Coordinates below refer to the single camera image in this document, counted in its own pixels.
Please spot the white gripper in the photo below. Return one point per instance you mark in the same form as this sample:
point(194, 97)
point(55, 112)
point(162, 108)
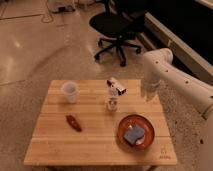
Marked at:
point(148, 94)

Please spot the small clear bottle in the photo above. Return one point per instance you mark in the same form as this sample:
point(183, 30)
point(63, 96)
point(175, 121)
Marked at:
point(112, 101)

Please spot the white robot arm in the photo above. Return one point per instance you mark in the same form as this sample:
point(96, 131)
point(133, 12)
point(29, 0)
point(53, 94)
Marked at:
point(157, 66)

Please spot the brown round plate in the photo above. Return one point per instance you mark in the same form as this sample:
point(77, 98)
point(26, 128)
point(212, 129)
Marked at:
point(142, 143)

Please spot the blue sponge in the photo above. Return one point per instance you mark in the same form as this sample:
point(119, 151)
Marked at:
point(133, 133)

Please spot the wooden table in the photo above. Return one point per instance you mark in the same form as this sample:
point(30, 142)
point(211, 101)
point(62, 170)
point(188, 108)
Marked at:
point(55, 143)

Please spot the black office chair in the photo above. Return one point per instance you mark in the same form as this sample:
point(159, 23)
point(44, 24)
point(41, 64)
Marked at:
point(120, 22)

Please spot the white plastic cup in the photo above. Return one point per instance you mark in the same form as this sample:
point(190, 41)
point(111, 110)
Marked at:
point(70, 91)

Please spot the white device on floor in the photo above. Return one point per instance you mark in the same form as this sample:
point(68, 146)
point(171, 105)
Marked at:
point(56, 6)

